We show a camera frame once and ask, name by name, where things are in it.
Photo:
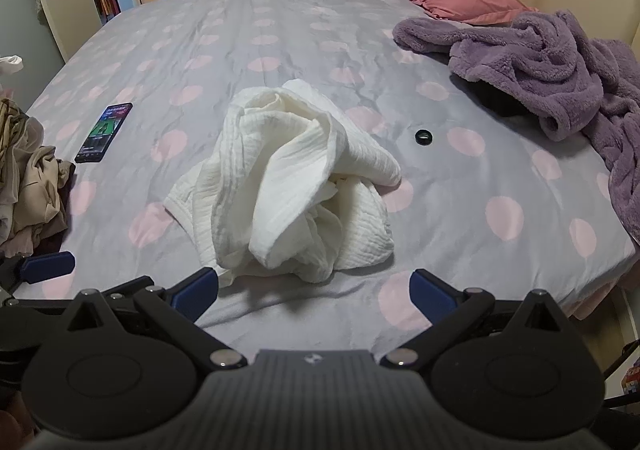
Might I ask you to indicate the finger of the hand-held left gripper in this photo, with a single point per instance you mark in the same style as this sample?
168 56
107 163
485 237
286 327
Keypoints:
45 265
35 304

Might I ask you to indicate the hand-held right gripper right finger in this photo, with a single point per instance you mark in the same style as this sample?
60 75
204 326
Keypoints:
430 297

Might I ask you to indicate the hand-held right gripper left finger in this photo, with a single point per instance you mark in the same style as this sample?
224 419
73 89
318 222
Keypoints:
192 292

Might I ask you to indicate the white muslin garment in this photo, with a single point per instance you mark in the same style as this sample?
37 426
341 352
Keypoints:
280 170

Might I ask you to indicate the pile of beige clothes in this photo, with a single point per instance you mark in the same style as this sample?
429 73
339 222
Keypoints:
30 190

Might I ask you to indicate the white cloth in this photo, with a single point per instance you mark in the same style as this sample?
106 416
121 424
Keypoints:
10 64

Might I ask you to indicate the purple fleece robe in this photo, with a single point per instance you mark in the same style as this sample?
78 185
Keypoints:
540 60

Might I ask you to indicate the red stool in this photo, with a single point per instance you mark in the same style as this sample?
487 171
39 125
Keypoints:
107 0

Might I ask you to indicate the grey pink-dotted bed sheet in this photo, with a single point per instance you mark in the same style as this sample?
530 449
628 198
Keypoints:
300 30

